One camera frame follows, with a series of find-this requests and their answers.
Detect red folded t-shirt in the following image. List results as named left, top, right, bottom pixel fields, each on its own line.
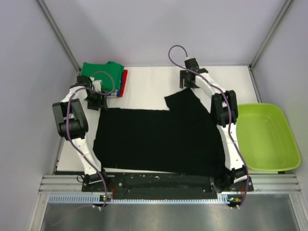
left=117, top=69, right=128, bottom=97

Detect blue printed folded t-shirt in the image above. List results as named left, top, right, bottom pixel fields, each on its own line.
left=105, top=72, right=126, bottom=98

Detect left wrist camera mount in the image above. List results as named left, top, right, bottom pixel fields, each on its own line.
left=90, top=77, right=102, bottom=92

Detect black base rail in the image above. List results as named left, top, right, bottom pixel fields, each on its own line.
left=77, top=173, right=244, bottom=199

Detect right aluminium frame post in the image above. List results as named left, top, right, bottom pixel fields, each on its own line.
left=248, top=0, right=296, bottom=69

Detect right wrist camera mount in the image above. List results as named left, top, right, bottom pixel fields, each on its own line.
left=184, top=58, right=199, bottom=71

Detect grey slotted cable duct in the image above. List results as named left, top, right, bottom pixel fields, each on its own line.
left=48, top=194, right=240, bottom=205

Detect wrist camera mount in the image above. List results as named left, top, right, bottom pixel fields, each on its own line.
left=90, top=77, right=102, bottom=92
left=184, top=58, right=199, bottom=71

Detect black t-shirt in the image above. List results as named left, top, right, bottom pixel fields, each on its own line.
left=93, top=89, right=226, bottom=179

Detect green folded t-shirt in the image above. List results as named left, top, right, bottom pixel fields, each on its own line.
left=81, top=61, right=124, bottom=92

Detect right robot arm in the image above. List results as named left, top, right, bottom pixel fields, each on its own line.
left=180, top=57, right=249, bottom=193

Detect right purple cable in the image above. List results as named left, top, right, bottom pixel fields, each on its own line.
left=167, top=45, right=250, bottom=209

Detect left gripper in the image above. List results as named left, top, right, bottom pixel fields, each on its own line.
left=84, top=90, right=107, bottom=111

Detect lime green plastic bin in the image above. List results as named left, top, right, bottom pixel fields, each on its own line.
left=236, top=103, right=301, bottom=172

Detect aluminium frame post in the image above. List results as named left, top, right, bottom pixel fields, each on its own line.
left=35, top=0, right=81, bottom=73
left=248, top=0, right=296, bottom=69

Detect aluminium front frame rail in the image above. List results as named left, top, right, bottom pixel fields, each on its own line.
left=38, top=174, right=301, bottom=194

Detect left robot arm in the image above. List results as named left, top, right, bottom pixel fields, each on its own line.
left=52, top=75, right=109, bottom=191

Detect left aluminium frame post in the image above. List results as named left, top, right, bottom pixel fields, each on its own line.
left=35, top=0, right=81, bottom=73

